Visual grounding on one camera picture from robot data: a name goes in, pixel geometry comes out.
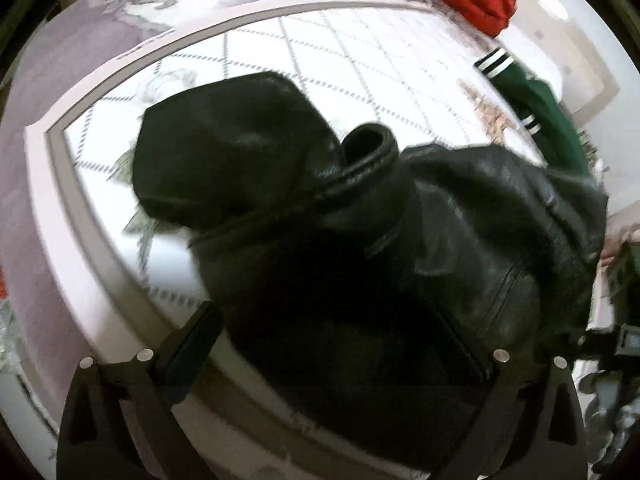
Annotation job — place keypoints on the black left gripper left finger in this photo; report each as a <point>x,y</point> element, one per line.
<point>94,440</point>

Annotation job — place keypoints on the patterned white pink bedspread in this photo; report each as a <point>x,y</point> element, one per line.
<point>112,281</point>

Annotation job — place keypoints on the black leather jacket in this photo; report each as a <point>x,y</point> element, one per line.
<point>370,286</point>

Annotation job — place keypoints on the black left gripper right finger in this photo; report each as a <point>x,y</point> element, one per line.
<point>527,425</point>

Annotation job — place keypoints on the green striped-cuff sweater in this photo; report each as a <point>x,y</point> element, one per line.
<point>533,101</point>

